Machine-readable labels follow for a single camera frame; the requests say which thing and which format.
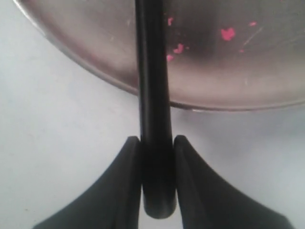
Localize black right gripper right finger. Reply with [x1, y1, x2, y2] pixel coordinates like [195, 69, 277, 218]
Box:
[174, 135, 293, 229]

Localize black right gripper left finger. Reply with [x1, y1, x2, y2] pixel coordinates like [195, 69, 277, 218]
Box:
[35, 136, 142, 229]

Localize black knife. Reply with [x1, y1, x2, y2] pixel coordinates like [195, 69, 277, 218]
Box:
[135, 0, 176, 219]

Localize round metal plate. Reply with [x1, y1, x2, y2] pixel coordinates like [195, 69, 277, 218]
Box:
[15, 0, 305, 111]

